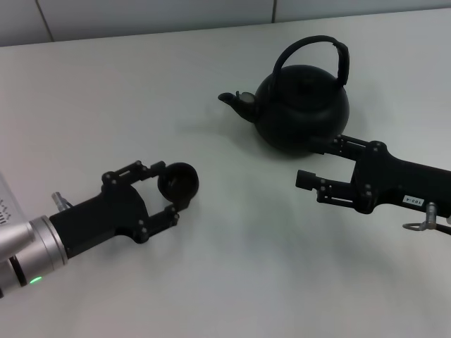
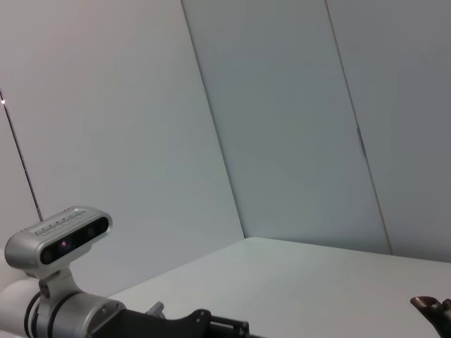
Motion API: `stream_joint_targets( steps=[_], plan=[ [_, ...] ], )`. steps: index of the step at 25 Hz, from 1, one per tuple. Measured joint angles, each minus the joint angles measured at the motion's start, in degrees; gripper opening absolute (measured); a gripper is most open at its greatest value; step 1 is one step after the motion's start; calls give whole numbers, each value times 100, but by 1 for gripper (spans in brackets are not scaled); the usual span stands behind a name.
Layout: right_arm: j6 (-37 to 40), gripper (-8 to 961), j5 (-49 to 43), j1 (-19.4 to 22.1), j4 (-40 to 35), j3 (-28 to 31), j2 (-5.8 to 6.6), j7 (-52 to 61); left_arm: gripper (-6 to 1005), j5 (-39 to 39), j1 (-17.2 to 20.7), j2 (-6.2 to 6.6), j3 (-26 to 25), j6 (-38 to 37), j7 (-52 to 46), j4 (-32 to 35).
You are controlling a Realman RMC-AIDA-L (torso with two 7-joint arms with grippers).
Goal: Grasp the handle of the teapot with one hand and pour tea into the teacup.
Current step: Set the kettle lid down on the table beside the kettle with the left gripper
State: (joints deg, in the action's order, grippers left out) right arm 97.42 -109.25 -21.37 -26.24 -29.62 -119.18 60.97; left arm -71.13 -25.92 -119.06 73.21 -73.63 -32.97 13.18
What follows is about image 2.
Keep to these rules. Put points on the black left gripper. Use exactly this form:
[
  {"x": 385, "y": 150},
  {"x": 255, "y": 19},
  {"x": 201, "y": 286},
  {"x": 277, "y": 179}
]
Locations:
[{"x": 183, "y": 327}]

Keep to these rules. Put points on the black round teapot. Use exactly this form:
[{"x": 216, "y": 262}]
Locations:
[{"x": 428, "y": 303}]

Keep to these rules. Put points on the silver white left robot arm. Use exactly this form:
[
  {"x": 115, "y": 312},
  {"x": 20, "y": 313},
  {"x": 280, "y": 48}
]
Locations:
[{"x": 81, "y": 313}]

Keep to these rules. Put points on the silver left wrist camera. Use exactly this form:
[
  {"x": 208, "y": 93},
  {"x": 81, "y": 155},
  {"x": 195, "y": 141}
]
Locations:
[{"x": 60, "y": 239}]

